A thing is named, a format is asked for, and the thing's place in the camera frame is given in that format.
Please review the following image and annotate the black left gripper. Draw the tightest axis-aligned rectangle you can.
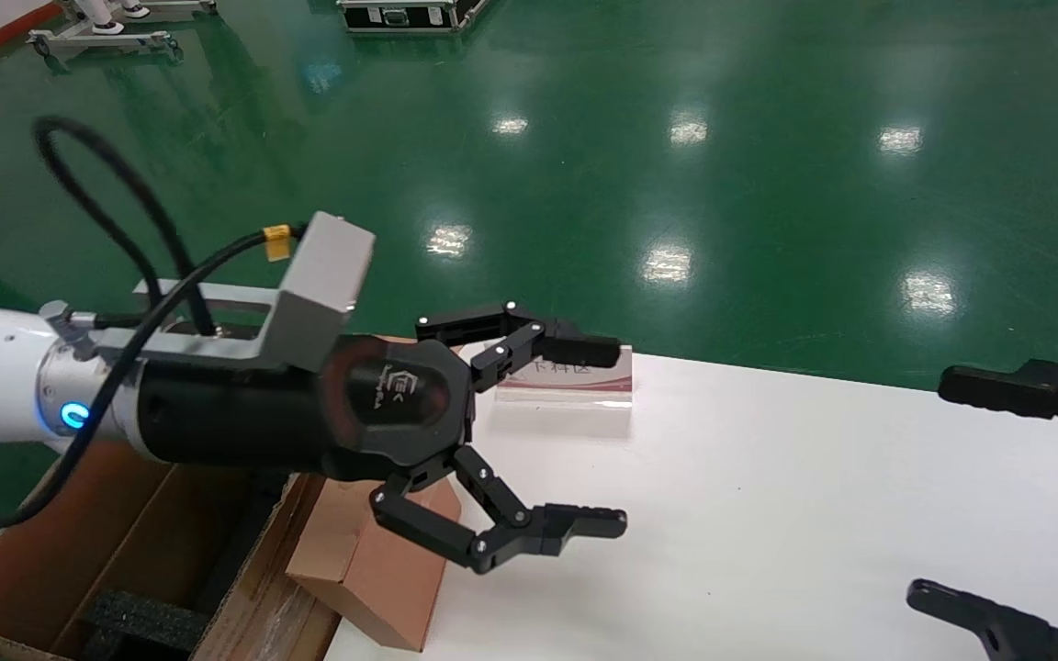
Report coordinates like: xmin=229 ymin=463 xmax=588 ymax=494
xmin=132 ymin=335 xmax=478 ymax=484

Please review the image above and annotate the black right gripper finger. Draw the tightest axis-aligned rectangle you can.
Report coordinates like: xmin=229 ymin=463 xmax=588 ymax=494
xmin=906 ymin=577 xmax=1058 ymax=661
xmin=938 ymin=358 xmax=1058 ymax=458

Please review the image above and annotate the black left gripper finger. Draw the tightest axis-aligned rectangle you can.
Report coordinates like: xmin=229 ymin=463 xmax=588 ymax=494
xmin=370 ymin=445 xmax=630 ymax=577
xmin=415 ymin=300 xmax=625 ymax=394

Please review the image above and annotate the small cardboard box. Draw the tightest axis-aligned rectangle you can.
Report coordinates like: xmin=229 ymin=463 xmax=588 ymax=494
xmin=286 ymin=473 xmax=462 ymax=654

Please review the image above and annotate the large cardboard box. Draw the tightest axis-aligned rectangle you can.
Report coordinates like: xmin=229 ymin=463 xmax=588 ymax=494
xmin=0 ymin=333 xmax=456 ymax=661

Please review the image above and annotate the acrylic sign with chinese text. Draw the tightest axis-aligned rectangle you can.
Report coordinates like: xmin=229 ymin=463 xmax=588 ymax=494
xmin=492 ymin=353 xmax=636 ymax=410

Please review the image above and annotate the black foam insert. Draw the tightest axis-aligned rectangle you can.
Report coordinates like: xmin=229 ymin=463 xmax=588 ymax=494
xmin=79 ymin=473 xmax=287 ymax=657

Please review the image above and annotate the black flight case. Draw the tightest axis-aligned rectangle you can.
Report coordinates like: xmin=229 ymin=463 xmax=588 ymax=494
xmin=338 ymin=0 xmax=491 ymax=36

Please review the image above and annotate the white wheeled stand base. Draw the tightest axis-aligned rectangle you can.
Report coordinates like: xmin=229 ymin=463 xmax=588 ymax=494
xmin=56 ymin=0 xmax=218 ymax=25
xmin=27 ymin=26 xmax=185 ymax=65

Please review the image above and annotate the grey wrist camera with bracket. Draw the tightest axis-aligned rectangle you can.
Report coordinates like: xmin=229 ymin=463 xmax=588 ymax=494
xmin=132 ymin=213 xmax=377 ymax=373

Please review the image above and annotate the black camera cable yellow tag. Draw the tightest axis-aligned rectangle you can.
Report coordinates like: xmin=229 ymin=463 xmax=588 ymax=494
xmin=0 ymin=225 xmax=293 ymax=533

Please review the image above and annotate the black looped cable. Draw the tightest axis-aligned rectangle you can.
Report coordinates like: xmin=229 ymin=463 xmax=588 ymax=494
xmin=32 ymin=115 xmax=218 ymax=336

